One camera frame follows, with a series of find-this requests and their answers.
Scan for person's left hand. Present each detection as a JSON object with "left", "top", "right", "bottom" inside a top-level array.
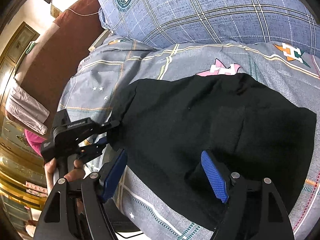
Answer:
[{"left": 44, "top": 159, "right": 85, "bottom": 182}]

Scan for wooden bed frame rail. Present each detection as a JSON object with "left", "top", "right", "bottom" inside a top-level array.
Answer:
[{"left": 89, "top": 29, "right": 111, "bottom": 53}]

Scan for thin orange cable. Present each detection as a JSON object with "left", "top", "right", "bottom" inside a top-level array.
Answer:
[{"left": 65, "top": 7, "right": 100, "bottom": 17}]

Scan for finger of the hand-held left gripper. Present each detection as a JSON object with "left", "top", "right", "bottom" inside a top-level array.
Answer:
[
  {"left": 78, "top": 139, "right": 108, "bottom": 162},
  {"left": 94, "top": 119, "right": 121, "bottom": 140}
]

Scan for small yellowish wall fixture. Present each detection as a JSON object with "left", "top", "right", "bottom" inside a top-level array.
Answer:
[{"left": 50, "top": 4, "right": 62, "bottom": 18}]

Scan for pink striped cloth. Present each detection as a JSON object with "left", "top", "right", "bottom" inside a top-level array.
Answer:
[{"left": 5, "top": 80, "right": 50, "bottom": 135}]

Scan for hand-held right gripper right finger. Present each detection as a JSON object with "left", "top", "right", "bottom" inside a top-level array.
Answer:
[{"left": 200, "top": 150, "right": 296, "bottom": 240}]

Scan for black pants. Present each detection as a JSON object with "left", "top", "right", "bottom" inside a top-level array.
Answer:
[{"left": 110, "top": 73, "right": 317, "bottom": 232}]

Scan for grey star-print bed sheet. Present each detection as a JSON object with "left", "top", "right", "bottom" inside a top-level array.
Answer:
[{"left": 58, "top": 37, "right": 320, "bottom": 240}]

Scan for golden wooden cabinet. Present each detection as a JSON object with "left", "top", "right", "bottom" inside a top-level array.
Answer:
[{"left": 0, "top": 21, "right": 50, "bottom": 233}]

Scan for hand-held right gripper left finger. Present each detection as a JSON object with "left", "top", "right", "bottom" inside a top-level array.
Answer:
[{"left": 33, "top": 149, "right": 128, "bottom": 240}]

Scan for large blue plaid pillow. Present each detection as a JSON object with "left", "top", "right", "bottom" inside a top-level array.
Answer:
[{"left": 98, "top": 0, "right": 317, "bottom": 55}]

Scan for brown padded headboard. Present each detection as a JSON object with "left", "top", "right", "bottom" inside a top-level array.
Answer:
[{"left": 6, "top": 0, "right": 105, "bottom": 128}]

